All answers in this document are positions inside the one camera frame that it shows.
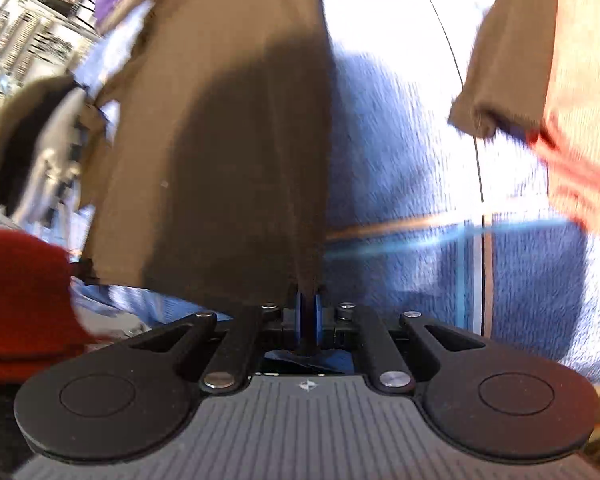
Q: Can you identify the dark brown long-sleeve shirt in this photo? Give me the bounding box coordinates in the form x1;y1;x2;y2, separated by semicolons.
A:
76;0;560;306

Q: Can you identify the blue plaid bed sheet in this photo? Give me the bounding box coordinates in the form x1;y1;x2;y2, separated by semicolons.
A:
78;0;600;384

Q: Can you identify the dark red fuzzy garment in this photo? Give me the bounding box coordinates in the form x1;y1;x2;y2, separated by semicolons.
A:
0;228;97;384

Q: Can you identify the orange red garment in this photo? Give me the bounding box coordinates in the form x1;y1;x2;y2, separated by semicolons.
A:
527;0;600;234

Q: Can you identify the grey and black garment pile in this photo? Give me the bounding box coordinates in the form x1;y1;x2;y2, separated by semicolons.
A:
0;74;88;229

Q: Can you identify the cluttered metal shelf rack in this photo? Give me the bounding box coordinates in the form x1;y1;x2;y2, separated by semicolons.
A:
0;0;99;96

